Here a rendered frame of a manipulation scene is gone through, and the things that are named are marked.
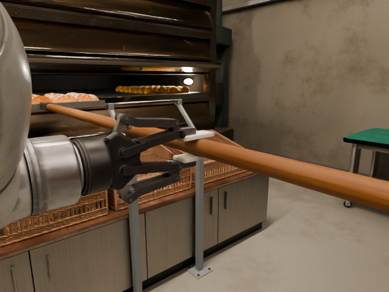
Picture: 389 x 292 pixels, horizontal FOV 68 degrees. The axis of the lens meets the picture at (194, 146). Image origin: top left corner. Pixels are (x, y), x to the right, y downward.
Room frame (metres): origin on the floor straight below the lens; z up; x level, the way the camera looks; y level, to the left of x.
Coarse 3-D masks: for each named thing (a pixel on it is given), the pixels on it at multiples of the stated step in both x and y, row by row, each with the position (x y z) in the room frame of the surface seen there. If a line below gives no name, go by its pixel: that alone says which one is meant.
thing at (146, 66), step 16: (32, 64) 1.64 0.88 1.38; (48, 64) 1.68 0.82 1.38; (64, 64) 1.72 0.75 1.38; (80, 64) 1.77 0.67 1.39; (96, 64) 1.82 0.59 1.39; (112, 64) 1.88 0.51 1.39; (128, 64) 1.95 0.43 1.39; (144, 64) 2.03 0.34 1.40; (160, 64) 2.12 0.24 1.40; (176, 64) 2.20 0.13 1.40; (192, 64) 2.30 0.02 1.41
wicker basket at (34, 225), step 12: (84, 204) 1.38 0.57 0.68; (96, 204) 1.57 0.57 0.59; (36, 216) 1.24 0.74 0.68; (48, 216) 1.42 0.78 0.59; (60, 216) 1.42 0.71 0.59; (72, 216) 1.34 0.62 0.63; (84, 216) 1.42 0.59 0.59; (96, 216) 1.42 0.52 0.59; (12, 228) 1.29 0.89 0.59; (24, 228) 1.29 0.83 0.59; (36, 228) 1.24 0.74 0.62; (48, 228) 1.27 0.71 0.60; (60, 228) 1.30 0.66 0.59; (0, 240) 1.15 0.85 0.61; (12, 240) 1.17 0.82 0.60
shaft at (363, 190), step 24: (96, 120) 0.78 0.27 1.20; (168, 144) 0.53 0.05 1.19; (192, 144) 0.47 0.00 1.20; (216, 144) 0.44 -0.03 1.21; (240, 168) 0.40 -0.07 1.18; (264, 168) 0.36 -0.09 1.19; (288, 168) 0.34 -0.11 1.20; (312, 168) 0.32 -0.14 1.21; (336, 192) 0.29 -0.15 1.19; (360, 192) 0.27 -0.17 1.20; (384, 192) 0.26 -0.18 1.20
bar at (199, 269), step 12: (84, 108) 1.54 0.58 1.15; (96, 108) 1.58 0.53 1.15; (108, 108) 1.62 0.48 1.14; (180, 108) 1.92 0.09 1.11; (132, 180) 1.45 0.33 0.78; (132, 204) 1.45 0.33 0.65; (132, 216) 1.44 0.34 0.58; (132, 228) 1.45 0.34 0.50; (132, 240) 1.46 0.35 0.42; (132, 252) 1.46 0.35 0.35; (132, 264) 1.47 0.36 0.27; (204, 264) 1.83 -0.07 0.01
